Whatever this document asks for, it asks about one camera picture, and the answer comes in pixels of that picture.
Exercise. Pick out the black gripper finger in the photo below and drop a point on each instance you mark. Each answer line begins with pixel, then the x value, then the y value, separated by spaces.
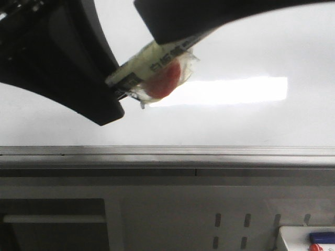
pixel 170 21
pixel 57 49

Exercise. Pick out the white whiteboard marker with tape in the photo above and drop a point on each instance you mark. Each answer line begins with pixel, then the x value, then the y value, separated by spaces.
pixel 155 71

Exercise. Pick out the white whiteboard surface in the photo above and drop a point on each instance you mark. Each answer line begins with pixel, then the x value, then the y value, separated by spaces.
pixel 263 80

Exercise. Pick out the white slotted metal panel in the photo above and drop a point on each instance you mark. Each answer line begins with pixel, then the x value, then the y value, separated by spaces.
pixel 202 213

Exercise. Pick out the white storage bin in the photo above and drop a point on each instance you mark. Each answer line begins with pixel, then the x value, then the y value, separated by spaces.
pixel 297 237

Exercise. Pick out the blue object in bin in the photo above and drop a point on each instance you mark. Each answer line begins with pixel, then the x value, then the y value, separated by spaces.
pixel 322 237

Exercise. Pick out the red object in bin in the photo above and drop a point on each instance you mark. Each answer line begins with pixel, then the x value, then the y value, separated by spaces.
pixel 315 247

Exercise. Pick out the aluminium whiteboard frame rail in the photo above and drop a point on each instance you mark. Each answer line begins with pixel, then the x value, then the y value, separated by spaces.
pixel 165 156

